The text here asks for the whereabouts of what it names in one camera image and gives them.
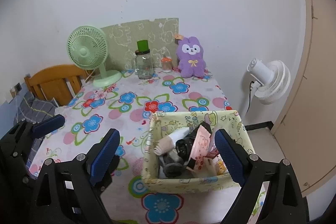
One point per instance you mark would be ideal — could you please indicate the green patterned board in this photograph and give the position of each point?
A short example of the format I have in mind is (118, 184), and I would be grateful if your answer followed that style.
(122, 42)

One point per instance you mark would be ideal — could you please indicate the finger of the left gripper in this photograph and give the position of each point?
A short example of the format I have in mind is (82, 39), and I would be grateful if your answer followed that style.
(47, 126)

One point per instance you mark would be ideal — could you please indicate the yellow cartoon storage box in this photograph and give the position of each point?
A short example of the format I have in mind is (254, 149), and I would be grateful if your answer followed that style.
(162, 124)

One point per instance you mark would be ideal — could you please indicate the toothpick holder orange lid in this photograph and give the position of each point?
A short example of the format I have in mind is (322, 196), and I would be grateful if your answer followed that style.
(166, 64)

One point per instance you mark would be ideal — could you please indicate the white floor fan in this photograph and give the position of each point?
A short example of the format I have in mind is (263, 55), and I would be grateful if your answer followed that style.
(272, 80)

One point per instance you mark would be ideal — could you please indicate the purple bunny plush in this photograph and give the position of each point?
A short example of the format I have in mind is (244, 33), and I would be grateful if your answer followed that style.
(190, 55)

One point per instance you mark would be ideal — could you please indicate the floral tablecloth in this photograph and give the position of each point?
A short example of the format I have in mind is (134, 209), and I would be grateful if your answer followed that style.
(127, 106)

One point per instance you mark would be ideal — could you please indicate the glass mason jar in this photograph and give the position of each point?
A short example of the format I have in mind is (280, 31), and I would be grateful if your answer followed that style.
(143, 65)

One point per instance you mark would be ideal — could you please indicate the grey plaid pillow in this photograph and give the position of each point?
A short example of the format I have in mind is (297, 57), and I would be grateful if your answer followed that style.
(33, 109)

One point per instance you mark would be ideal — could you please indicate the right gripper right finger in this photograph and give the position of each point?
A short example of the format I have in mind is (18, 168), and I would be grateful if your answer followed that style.
(283, 201)

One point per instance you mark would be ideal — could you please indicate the dark grey socks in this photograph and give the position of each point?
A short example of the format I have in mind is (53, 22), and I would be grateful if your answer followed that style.
(171, 165)

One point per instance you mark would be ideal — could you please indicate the black plastic bag roll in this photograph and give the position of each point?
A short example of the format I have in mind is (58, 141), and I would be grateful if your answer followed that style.
(184, 145)

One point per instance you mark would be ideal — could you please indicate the green desk fan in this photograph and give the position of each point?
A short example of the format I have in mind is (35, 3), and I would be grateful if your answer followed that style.
(87, 47)

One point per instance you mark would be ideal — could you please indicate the pink paper packet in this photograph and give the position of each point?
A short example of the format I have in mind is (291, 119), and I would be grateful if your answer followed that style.
(200, 148)

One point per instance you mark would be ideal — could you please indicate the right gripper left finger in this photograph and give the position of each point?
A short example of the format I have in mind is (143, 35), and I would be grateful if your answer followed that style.
(69, 191)

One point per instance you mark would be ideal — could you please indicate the white tissue pack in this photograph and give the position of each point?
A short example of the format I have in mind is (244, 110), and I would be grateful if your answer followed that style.
(214, 163)

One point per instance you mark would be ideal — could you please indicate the green lid on jar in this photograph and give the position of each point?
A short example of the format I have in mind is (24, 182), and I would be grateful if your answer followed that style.
(142, 45)

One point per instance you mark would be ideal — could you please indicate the wooden chair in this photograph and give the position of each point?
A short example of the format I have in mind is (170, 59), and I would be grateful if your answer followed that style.
(60, 82)

